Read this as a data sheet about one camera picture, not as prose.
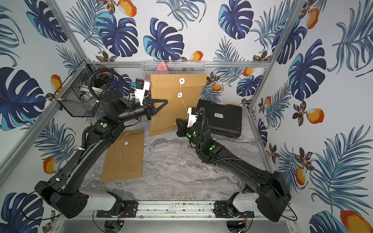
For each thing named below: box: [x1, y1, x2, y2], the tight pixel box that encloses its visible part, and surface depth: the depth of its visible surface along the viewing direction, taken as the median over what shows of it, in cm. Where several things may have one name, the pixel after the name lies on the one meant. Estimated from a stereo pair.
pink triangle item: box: [155, 61, 169, 72], surface depth 90 cm
